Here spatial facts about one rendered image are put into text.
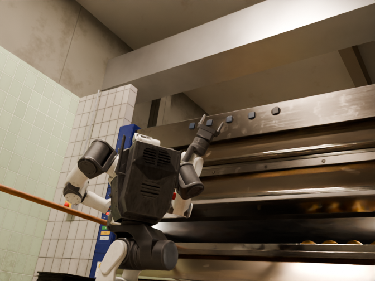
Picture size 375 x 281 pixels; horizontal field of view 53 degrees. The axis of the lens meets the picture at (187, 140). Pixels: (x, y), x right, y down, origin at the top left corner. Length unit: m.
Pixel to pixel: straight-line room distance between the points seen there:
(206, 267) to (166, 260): 0.96
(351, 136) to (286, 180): 0.45
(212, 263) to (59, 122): 2.05
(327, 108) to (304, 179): 0.46
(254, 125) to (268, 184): 0.43
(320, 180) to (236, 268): 0.70
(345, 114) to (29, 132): 2.51
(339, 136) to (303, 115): 0.27
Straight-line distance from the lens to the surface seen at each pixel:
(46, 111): 3.67
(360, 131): 2.36
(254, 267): 2.31
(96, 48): 6.43
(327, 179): 2.28
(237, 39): 4.93
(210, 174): 2.58
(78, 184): 1.82
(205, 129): 2.03
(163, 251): 1.49
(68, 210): 2.09
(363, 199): 2.11
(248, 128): 2.59
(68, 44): 6.04
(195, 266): 2.49
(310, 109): 2.49
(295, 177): 2.35
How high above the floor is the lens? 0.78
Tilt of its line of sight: 24 degrees up
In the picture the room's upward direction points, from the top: 7 degrees clockwise
